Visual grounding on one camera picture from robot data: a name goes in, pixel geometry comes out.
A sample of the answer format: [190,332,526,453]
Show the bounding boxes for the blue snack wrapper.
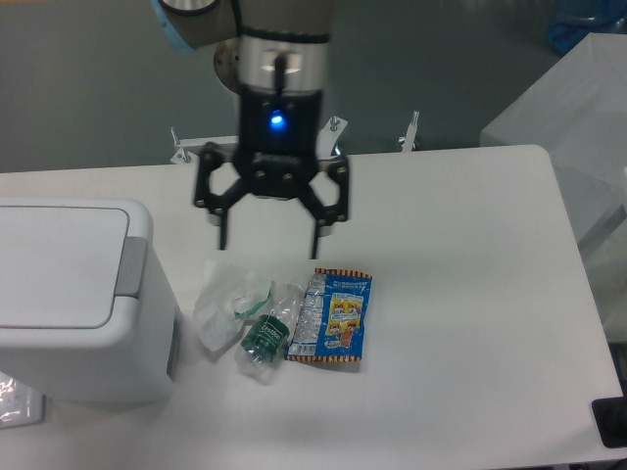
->
[284,267,372,363]

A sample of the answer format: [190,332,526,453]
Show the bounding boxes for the crumpled clear plastic bag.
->
[193,260,271,353]

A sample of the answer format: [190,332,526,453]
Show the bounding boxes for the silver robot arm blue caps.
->
[152,1,350,249]

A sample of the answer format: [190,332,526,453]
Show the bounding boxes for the white pedestal base frame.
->
[169,110,420,165]

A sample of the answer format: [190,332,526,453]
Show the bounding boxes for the clear plastic packet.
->
[0,373,45,430]

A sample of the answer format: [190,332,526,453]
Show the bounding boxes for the black device at table edge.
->
[592,397,627,448]

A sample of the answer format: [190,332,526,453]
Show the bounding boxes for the crushed green-label plastic bottle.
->
[235,280,306,379]

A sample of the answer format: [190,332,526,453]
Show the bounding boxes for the white push-lid trash can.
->
[1,196,181,402]

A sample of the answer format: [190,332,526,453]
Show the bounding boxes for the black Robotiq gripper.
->
[192,86,351,259]

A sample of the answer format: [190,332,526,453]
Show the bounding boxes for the blue water jug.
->
[546,0,626,56]

